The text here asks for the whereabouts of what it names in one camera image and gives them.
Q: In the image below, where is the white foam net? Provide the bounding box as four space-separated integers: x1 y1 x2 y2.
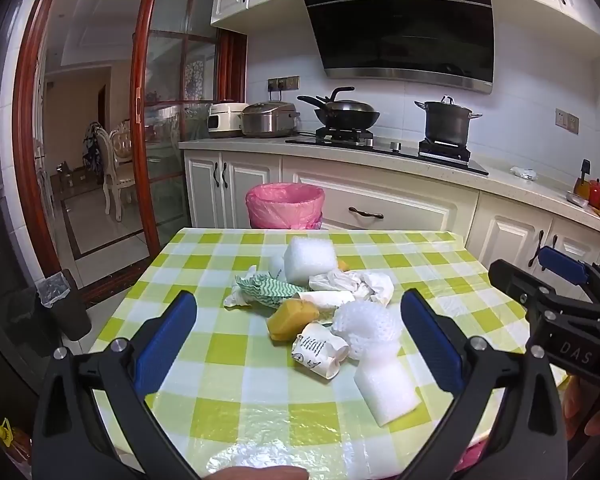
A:
331 300 402 361

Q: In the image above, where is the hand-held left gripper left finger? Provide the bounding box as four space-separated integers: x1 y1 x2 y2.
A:
31 290 203 480

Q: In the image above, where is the person's left hand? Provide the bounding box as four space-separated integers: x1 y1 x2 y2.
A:
211 465 310 480

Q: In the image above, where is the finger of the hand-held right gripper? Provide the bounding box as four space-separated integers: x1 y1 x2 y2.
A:
488 259 558 307
537 247 600 288

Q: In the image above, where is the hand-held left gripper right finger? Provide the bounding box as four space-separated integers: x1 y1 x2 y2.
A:
400 288 568 480

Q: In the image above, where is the person's right hand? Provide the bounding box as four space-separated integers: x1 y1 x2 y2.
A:
562 376 600 437

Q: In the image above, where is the black range hood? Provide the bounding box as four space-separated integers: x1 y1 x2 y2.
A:
296 0 496 95

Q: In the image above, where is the silver rice cooker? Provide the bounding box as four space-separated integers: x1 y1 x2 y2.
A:
241 101 302 138

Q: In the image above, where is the wooden glass sliding door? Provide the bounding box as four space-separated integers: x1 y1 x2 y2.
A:
12 0 248 306

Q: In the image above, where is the white printed napkin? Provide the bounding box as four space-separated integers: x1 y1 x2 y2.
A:
223 280 261 309

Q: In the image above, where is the white drawer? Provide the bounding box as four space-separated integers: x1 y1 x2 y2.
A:
282 156 480 248

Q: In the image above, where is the black wok with lid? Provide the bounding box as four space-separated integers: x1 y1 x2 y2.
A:
297 86 382 129

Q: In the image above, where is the trash bin with pink bag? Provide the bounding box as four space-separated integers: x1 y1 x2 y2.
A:
245 183 326 231

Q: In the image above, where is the white two-door base cabinet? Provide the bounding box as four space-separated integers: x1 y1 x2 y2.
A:
184 151 283 231

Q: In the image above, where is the black trash bin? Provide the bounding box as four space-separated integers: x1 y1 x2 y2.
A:
36 269 93 342

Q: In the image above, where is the black gas stove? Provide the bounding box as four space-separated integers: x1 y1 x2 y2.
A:
285 126 490 177

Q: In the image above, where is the crushed printed paper cup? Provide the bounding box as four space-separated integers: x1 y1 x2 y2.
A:
291 322 351 380

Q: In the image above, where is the dark stock pot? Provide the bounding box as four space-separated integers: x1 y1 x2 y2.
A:
414 95 483 147

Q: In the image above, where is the white dining chair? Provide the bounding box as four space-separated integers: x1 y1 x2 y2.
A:
94 120 137 221

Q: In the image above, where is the white tissue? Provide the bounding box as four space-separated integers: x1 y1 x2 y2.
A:
308 269 395 311

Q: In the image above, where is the white rice cooker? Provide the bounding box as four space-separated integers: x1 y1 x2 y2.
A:
207 102 250 139

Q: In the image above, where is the gold wall socket pair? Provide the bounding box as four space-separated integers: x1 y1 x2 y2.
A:
555 108 579 135

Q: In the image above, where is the green checked tablecloth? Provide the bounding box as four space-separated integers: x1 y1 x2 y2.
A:
87 227 568 480

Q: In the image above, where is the green zigzag cloth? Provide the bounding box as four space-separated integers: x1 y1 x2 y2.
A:
235 272 306 308

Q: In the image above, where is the white foam block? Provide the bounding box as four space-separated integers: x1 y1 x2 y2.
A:
283 236 340 286
354 345 422 427

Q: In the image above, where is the white corner base cabinet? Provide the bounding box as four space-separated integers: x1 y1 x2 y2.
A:
467 192 600 291

